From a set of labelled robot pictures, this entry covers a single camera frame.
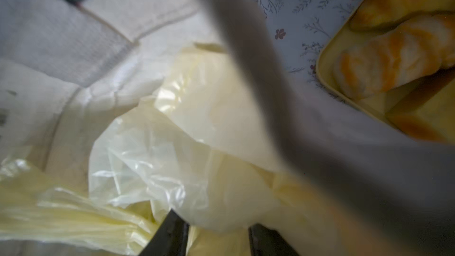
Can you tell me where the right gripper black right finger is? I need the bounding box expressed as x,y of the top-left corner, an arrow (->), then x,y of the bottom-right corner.
248,224 -> 299,256

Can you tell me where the bread rolls tray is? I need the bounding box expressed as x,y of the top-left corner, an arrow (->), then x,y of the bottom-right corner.
315,0 -> 455,143

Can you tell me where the cream plastic grocery bag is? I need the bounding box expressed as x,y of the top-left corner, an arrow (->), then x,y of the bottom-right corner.
1,44 -> 395,256

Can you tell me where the beige canvas tote bag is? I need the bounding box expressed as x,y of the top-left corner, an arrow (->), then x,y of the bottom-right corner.
1,0 -> 455,256

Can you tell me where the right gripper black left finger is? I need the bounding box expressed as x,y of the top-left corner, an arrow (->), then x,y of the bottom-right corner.
139,210 -> 190,256

